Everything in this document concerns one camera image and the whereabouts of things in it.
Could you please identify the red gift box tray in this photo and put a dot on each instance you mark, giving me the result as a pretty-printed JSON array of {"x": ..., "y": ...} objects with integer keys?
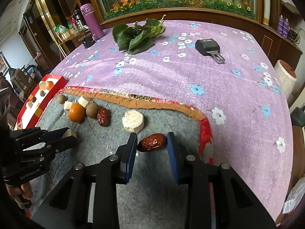
[{"x": 57, "y": 82}]

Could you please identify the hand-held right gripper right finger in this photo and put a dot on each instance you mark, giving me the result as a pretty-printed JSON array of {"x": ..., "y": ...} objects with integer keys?
[{"x": 172, "y": 157}]

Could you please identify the grey felt mat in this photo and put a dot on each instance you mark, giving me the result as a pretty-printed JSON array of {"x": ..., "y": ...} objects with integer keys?
[{"x": 147, "y": 195}]

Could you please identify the black steel flask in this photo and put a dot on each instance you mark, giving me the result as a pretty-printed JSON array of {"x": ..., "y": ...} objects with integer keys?
[{"x": 76, "y": 20}]

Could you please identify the small black box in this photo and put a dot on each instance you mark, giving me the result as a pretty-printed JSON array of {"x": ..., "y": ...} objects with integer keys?
[{"x": 87, "y": 42}]

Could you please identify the black device with metal clip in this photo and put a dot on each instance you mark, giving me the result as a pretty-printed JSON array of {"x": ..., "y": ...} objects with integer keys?
[{"x": 206, "y": 46}]

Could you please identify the clear plastic bag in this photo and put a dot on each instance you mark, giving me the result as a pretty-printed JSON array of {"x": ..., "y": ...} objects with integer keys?
[{"x": 295, "y": 195}]

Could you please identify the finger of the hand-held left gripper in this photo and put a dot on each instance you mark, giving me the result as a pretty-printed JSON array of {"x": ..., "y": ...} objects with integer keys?
[
  {"x": 53, "y": 134},
  {"x": 69, "y": 142}
]

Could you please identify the purple spray can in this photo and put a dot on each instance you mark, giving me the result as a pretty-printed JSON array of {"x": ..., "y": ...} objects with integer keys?
[
  {"x": 280, "y": 25},
  {"x": 286, "y": 27}
]

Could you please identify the green bok choy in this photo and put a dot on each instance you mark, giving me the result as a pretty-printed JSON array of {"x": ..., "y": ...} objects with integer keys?
[{"x": 135, "y": 40}]

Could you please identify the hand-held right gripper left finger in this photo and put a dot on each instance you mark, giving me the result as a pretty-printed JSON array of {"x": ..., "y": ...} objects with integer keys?
[{"x": 131, "y": 157}]

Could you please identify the white bucket brown lid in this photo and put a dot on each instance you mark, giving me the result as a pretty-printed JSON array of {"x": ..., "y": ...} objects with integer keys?
[{"x": 284, "y": 81}]

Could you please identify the person's left hand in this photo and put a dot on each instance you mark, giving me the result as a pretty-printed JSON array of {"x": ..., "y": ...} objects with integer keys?
[{"x": 23, "y": 189}]

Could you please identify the large orange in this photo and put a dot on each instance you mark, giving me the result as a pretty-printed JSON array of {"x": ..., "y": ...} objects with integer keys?
[{"x": 49, "y": 85}]

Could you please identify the purple thermos bottle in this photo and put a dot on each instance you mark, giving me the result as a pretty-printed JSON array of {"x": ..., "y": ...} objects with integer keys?
[{"x": 91, "y": 21}]

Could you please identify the small orange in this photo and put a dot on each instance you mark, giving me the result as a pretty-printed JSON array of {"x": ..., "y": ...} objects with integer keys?
[{"x": 76, "y": 112}]

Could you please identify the green packet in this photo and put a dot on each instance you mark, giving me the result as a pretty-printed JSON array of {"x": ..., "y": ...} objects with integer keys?
[{"x": 60, "y": 28}]

